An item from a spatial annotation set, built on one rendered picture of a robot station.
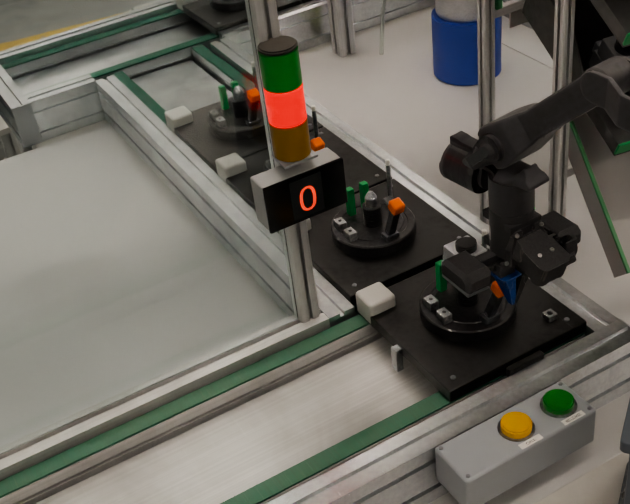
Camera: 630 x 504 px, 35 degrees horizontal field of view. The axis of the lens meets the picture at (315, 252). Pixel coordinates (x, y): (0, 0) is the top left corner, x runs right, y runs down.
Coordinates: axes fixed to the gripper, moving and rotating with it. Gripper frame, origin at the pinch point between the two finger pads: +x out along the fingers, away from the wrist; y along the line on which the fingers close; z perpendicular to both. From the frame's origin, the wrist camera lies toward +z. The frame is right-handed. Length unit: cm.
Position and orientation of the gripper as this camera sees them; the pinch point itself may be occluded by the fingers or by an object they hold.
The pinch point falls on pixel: (512, 282)
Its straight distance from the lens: 135.0
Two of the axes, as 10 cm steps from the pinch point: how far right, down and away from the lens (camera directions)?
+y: 8.6, -3.7, 3.4
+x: 1.2, 8.1, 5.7
